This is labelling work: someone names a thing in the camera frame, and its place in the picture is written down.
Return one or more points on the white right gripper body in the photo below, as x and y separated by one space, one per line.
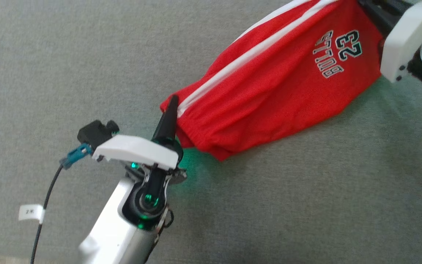
401 40

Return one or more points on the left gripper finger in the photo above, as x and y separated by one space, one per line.
167 124

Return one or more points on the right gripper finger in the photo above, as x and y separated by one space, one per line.
383 13

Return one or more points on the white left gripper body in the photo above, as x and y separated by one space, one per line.
134 150

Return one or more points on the red and white basketball garment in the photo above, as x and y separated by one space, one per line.
269 84

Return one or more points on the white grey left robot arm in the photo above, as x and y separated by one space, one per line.
115 227

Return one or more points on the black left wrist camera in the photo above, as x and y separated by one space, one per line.
93 134

